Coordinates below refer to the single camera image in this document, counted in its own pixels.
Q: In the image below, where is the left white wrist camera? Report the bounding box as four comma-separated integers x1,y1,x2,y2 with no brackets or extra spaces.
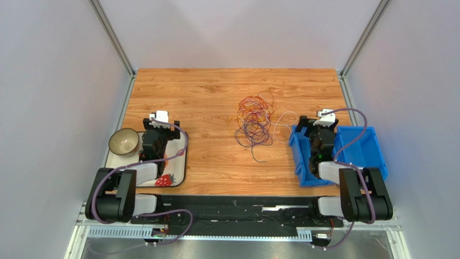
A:
149,110,169,128

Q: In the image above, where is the blue thin cable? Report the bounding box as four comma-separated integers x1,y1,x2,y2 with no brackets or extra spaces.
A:
234,118,274,163

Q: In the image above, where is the left blue plastic bin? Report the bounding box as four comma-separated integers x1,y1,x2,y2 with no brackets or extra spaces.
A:
288,126,333,188

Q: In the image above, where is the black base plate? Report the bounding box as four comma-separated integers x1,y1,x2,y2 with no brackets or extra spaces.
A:
131,195,344,237

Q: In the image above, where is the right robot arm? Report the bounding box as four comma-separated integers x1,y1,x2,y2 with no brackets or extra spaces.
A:
288,115,393,223

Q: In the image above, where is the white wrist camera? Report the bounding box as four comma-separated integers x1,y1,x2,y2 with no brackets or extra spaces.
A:
313,108,336,127
149,110,169,128

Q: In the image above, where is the yellow thin cable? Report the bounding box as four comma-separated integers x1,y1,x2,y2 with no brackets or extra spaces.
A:
228,97,279,137

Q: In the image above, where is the aluminium frame rail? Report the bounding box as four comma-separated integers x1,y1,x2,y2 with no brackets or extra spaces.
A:
65,196,410,258

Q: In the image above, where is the strawberry print tray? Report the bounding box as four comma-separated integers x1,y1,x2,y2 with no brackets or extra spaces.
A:
105,132,187,188

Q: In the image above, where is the blue plastic bin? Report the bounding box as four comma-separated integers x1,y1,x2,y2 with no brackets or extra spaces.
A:
333,126,388,180
288,126,333,188

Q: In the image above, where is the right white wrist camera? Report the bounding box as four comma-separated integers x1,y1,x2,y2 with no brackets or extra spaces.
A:
313,108,336,127

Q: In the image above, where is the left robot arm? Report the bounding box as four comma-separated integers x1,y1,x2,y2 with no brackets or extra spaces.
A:
85,119,188,224

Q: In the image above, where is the white thin cable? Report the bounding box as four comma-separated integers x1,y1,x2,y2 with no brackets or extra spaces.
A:
235,91,299,145

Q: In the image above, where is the right blue plastic bin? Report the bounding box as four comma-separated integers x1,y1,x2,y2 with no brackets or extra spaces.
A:
333,126,388,180

